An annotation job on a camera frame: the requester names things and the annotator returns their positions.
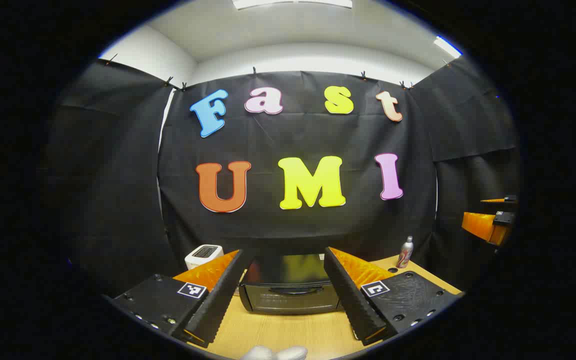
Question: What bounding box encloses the black electric oven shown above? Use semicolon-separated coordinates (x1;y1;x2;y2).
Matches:
238;253;344;316

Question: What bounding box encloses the white toaster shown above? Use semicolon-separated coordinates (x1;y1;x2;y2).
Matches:
184;244;225;271

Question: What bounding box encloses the silver bottle with red label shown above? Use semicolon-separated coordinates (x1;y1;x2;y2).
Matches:
396;236;415;269

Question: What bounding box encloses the black backdrop cloth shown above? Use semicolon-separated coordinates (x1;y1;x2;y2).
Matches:
43;56;521;298

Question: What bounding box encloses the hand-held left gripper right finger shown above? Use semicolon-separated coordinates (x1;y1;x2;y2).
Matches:
323;246;464;347

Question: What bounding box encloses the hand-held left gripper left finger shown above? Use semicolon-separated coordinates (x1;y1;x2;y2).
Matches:
109;248;255;349

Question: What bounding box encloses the ceiling light panel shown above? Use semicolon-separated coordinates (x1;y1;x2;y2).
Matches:
433;35;463;59
232;0;354;10

